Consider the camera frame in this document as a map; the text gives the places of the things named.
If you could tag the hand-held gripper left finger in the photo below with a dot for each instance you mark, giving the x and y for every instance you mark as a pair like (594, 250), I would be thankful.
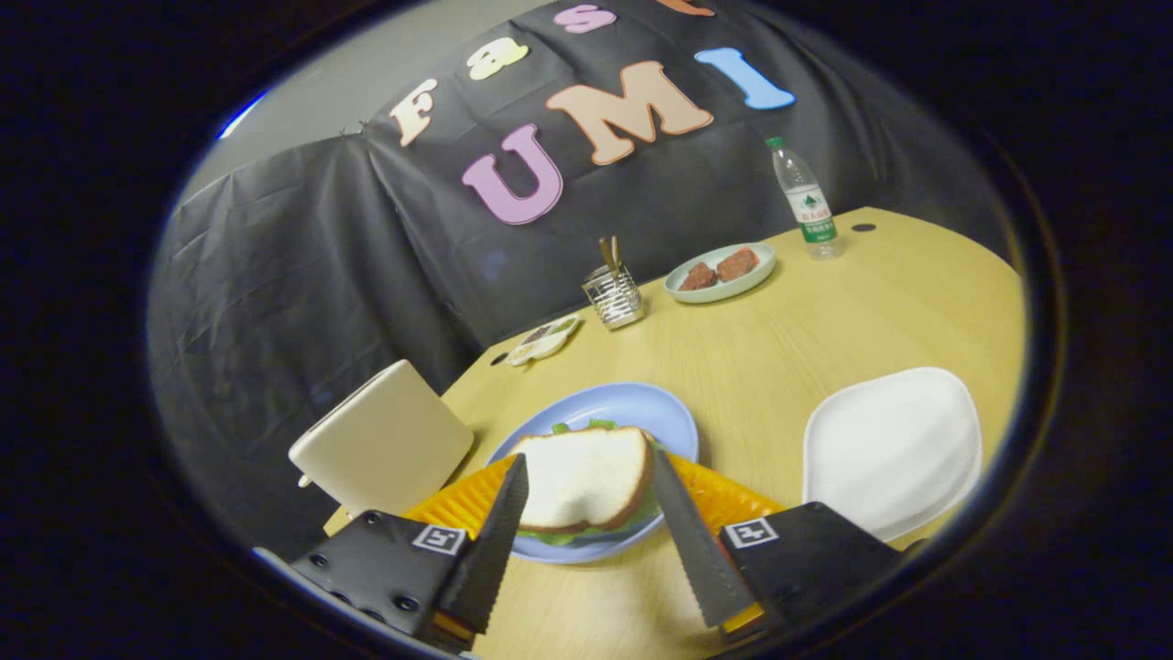
(495, 550)

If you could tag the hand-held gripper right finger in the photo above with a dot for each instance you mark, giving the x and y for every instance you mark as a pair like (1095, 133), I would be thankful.
(696, 550)

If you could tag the brown-crust bread slice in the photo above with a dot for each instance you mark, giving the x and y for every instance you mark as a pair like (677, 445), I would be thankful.
(586, 477)

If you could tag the green lettuce leaf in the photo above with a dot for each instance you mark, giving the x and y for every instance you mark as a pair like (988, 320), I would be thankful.
(600, 424)

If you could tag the white toaster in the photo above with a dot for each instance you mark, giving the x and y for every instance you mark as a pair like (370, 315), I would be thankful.
(385, 440)

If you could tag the blue round plate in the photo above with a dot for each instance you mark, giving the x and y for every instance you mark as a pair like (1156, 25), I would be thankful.
(632, 408)

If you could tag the white divided condiment dish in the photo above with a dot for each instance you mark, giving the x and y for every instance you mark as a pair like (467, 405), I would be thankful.
(550, 341)

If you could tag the white square plate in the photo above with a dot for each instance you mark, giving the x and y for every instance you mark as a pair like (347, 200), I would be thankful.
(893, 449)

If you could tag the pale green oval plate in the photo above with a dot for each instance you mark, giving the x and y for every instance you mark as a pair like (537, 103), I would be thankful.
(724, 293)

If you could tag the clear utensil holder cup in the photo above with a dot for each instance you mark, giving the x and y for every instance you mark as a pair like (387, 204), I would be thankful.
(616, 301)

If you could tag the brown meat patty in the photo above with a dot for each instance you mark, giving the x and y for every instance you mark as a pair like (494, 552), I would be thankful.
(698, 277)
(738, 265)

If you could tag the wooden stick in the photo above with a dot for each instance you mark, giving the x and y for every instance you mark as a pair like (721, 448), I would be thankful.
(615, 249)
(606, 252)

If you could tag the black backdrop cloth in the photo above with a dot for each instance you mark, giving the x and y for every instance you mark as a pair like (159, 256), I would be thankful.
(275, 293)

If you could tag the clear water bottle green cap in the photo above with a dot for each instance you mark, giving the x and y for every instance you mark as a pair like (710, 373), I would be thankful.
(811, 211)

